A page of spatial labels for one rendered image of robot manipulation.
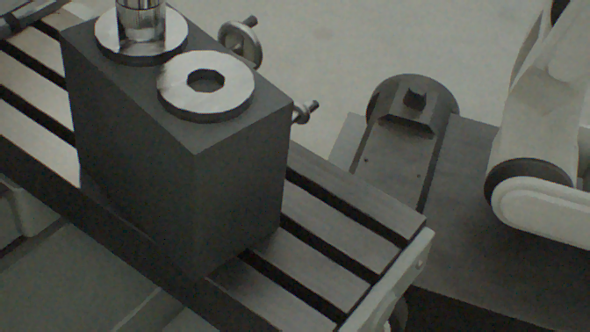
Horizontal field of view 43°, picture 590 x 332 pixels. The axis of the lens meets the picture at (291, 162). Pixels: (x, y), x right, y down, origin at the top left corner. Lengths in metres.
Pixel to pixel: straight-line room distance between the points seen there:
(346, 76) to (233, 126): 1.88
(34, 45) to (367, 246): 0.54
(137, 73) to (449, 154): 0.87
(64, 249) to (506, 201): 0.69
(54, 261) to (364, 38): 1.78
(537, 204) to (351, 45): 1.53
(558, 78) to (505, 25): 1.87
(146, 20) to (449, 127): 0.93
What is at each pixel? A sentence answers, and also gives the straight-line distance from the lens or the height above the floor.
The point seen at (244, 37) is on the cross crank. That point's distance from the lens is 1.54.
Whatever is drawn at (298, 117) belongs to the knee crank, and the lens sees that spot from 1.59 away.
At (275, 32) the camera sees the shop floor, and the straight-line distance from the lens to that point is 2.69.
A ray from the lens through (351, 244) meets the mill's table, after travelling 0.83.
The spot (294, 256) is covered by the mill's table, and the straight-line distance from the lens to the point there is 0.81.
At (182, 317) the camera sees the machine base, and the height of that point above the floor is 0.20.
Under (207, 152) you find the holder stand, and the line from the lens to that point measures 0.65.
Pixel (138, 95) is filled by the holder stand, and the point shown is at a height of 1.10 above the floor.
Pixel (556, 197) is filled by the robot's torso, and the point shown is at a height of 0.72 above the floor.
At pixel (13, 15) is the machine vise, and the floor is 0.93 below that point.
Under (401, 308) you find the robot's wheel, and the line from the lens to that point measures 1.24.
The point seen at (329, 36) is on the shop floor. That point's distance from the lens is 2.70.
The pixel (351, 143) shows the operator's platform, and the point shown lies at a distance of 1.70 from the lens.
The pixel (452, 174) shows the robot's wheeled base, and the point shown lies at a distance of 1.45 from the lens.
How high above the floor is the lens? 1.56
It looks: 45 degrees down
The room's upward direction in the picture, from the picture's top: 7 degrees clockwise
